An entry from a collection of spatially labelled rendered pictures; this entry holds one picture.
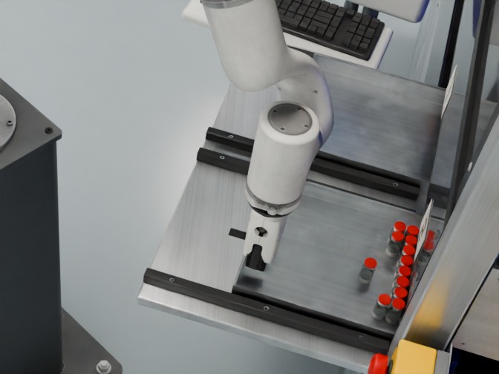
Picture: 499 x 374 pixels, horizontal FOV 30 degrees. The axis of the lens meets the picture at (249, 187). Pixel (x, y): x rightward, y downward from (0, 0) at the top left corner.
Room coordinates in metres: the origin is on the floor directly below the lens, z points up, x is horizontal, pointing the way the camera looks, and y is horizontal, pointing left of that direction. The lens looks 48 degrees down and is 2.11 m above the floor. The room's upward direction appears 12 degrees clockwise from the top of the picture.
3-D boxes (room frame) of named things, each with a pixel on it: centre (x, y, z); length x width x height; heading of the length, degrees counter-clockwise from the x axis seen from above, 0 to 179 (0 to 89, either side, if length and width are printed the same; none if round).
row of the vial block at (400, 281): (0.96, -0.28, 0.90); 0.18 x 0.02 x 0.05; 174
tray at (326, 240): (0.97, -0.19, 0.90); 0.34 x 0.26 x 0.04; 84
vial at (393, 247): (1.02, -0.26, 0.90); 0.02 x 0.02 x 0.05
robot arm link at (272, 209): (0.91, -0.04, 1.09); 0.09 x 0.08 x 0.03; 174
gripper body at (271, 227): (0.91, -0.04, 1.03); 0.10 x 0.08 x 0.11; 174
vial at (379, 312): (0.88, -0.24, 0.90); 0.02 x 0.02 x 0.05
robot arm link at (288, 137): (0.92, -0.04, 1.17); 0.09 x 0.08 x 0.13; 160
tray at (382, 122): (1.30, -0.23, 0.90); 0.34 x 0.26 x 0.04; 84
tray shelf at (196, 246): (1.14, -0.14, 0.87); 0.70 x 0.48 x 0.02; 174
